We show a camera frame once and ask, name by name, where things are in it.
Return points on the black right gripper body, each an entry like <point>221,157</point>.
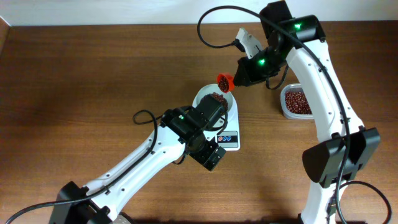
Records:
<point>247,72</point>

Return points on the orange plastic scoop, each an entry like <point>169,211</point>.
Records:
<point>225,82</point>

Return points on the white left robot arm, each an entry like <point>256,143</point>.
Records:
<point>177,133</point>

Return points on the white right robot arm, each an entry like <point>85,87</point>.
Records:
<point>345,145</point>

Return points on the clear plastic container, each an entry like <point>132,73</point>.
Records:
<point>288,114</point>

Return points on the white digital kitchen scale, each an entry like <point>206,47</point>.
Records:
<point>230,137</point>

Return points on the white round bowl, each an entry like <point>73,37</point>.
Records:
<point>213,88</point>

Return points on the red beans in bowl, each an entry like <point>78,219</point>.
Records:
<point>221,99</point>

